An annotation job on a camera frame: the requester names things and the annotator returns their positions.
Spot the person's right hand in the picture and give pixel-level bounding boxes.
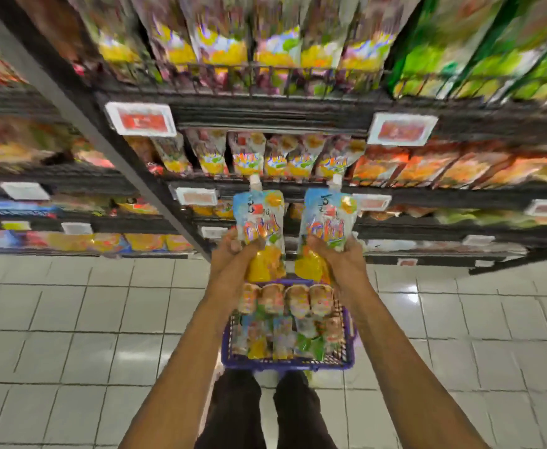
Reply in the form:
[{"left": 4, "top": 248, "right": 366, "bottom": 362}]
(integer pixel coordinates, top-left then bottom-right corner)
[{"left": 306, "top": 236, "right": 378, "bottom": 310}]

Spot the person's left hand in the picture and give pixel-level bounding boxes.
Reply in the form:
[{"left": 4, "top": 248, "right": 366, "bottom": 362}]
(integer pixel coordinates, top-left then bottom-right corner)
[{"left": 209, "top": 228, "right": 267, "bottom": 301}]

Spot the blue yellow spouted drink pouch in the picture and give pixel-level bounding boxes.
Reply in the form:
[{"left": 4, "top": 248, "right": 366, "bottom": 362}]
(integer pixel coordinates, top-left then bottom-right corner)
[
  {"left": 232, "top": 175, "right": 287, "bottom": 284},
  {"left": 294, "top": 174, "right": 359, "bottom": 284}
]

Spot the person's left forearm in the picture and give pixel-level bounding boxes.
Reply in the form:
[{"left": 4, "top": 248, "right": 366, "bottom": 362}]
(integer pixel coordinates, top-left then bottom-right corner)
[{"left": 119, "top": 280, "right": 243, "bottom": 449}]

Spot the person's right forearm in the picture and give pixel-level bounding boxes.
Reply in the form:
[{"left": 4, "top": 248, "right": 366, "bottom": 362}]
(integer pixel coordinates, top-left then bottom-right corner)
[{"left": 346, "top": 287, "right": 490, "bottom": 449}]

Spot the pile of colourful drink pouches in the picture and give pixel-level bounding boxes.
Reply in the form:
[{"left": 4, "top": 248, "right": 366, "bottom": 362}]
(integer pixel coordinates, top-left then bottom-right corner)
[{"left": 230, "top": 282, "right": 346, "bottom": 362}]

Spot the row of short yellow-print pouches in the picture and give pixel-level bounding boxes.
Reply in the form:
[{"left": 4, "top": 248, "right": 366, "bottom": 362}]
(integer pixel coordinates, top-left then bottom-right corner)
[{"left": 149, "top": 128, "right": 369, "bottom": 181}]

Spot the purple plastic shopping basket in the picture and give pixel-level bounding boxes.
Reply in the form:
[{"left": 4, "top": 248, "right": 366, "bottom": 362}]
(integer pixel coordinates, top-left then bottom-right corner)
[{"left": 220, "top": 278, "right": 358, "bottom": 373}]

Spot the black metal shelf rack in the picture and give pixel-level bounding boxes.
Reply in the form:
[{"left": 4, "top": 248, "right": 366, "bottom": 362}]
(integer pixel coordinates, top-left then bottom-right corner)
[{"left": 0, "top": 0, "right": 547, "bottom": 276}]

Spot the row of yellow flat packets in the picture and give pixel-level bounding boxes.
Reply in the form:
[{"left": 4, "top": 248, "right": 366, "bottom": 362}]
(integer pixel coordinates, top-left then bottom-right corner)
[{"left": 25, "top": 230, "right": 195, "bottom": 254}]

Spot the large white red price tag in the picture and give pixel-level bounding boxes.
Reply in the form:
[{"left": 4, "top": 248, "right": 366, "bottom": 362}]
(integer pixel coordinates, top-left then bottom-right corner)
[
  {"left": 367, "top": 112, "right": 439, "bottom": 147},
  {"left": 104, "top": 102, "right": 178, "bottom": 138}
]

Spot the row of orange snack packets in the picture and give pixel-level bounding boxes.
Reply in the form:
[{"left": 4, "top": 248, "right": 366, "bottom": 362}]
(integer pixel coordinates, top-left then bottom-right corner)
[{"left": 348, "top": 141, "right": 547, "bottom": 190}]

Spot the person's left leg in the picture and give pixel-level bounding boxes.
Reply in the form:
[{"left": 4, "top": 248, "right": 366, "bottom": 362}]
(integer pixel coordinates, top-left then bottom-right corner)
[{"left": 195, "top": 369, "right": 263, "bottom": 449}]

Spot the person's leg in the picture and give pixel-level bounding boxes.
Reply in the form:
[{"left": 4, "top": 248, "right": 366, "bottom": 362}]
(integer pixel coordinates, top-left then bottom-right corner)
[
  {"left": 273, "top": 370, "right": 339, "bottom": 449},
  {"left": 195, "top": 369, "right": 263, "bottom": 449}
]

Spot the person's right leg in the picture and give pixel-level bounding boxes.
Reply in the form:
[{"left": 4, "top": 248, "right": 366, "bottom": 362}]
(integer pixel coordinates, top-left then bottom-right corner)
[{"left": 273, "top": 370, "right": 339, "bottom": 449}]

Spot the row of pale green packets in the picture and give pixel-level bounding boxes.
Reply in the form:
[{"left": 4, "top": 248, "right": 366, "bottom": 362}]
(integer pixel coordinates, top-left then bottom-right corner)
[{"left": 367, "top": 205, "right": 547, "bottom": 229}]

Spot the row of tall yellow-print pouches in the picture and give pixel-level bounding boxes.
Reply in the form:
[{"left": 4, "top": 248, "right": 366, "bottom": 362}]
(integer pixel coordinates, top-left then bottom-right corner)
[{"left": 65, "top": 0, "right": 398, "bottom": 96}]

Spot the row of blue flat packets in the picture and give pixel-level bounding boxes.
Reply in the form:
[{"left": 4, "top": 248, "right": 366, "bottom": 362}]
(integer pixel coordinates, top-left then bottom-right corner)
[{"left": 0, "top": 197, "right": 59, "bottom": 216}]

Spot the row of mixed colourful packets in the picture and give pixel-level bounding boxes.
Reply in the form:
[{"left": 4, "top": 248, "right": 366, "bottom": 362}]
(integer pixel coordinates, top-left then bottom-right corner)
[{"left": 0, "top": 114, "right": 116, "bottom": 174}]

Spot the row of green snack packets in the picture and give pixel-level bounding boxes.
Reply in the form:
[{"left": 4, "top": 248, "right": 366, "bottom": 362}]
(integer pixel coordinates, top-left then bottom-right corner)
[{"left": 386, "top": 0, "right": 547, "bottom": 104}]

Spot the row of brown snack packets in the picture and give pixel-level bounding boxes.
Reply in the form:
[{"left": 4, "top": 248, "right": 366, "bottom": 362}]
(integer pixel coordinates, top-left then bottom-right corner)
[{"left": 13, "top": 0, "right": 97, "bottom": 67}]

